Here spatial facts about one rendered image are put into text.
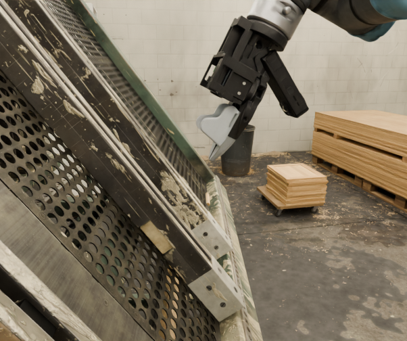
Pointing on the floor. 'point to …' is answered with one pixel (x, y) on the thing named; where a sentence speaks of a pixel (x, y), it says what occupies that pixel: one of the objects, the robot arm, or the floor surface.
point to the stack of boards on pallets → (378, 154)
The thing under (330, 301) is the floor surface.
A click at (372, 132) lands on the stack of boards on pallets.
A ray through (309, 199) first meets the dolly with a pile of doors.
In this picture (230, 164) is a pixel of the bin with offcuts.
